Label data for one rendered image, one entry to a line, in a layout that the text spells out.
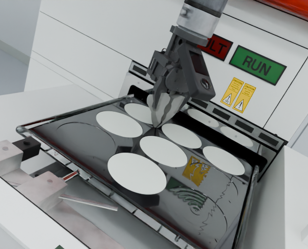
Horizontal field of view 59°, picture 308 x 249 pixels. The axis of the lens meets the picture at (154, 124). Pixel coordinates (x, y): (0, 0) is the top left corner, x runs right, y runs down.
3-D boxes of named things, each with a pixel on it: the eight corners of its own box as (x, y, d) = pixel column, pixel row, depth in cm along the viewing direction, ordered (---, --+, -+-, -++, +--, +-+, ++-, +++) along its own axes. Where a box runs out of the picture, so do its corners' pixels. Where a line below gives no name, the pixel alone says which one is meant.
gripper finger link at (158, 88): (163, 107, 59) (178, 71, 56) (167, 111, 58) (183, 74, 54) (145, 104, 57) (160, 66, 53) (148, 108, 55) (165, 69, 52)
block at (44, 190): (44, 186, 36) (49, 169, 35) (63, 200, 35) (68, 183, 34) (-14, 218, 29) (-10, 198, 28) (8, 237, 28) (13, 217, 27)
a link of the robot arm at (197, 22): (227, 21, 51) (195, 7, 46) (216, 45, 53) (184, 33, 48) (204, 12, 56) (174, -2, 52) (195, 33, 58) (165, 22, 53)
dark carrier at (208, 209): (134, 98, 73) (134, 96, 73) (251, 166, 64) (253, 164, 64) (29, 132, 43) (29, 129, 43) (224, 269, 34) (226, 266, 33)
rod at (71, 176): (73, 173, 40) (76, 165, 39) (81, 178, 39) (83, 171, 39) (50, 186, 35) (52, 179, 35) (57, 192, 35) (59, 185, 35)
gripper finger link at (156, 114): (146, 116, 64) (161, 81, 60) (158, 130, 60) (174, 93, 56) (135, 114, 62) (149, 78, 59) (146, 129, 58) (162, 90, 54)
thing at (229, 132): (119, 100, 81) (130, 70, 77) (256, 180, 69) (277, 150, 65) (116, 101, 79) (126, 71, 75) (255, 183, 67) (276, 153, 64)
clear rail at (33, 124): (130, 97, 75) (132, 92, 74) (134, 99, 74) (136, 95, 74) (12, 132, 42) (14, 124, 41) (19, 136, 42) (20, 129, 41)
